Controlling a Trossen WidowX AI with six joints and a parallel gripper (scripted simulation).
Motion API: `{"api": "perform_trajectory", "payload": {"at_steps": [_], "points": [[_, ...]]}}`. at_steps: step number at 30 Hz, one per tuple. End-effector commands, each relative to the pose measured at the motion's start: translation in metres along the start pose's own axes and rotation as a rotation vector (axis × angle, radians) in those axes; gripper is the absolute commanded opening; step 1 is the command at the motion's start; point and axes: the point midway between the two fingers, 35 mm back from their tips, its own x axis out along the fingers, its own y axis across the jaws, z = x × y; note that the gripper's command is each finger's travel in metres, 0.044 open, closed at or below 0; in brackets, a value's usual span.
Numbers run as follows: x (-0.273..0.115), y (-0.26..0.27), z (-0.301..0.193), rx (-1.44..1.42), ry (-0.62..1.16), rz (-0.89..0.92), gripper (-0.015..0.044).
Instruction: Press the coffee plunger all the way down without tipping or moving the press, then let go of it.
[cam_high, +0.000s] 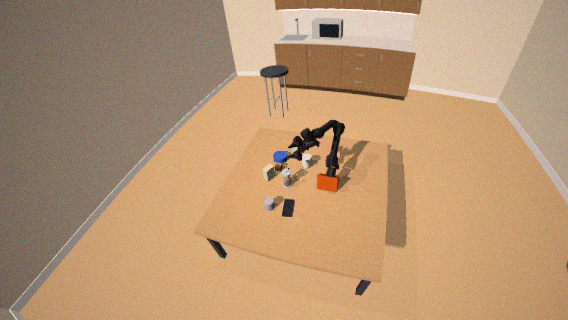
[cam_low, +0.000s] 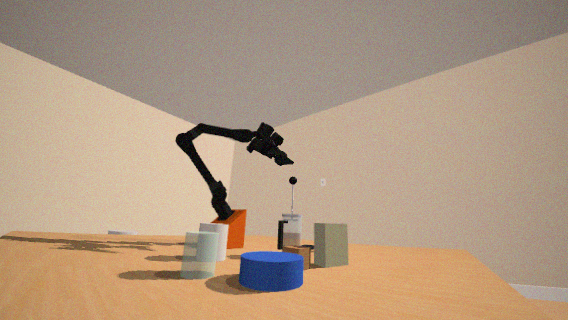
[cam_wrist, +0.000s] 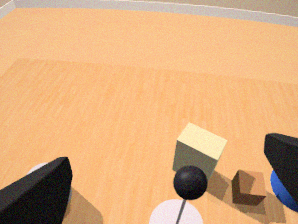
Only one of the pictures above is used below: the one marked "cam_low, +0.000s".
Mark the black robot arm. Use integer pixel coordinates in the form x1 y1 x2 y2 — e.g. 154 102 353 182
176 122 284 221

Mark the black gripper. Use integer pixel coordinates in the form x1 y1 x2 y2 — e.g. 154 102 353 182
257 136 294 166

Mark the white cylinder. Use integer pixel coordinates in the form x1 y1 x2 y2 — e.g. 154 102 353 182
199 223 229 262

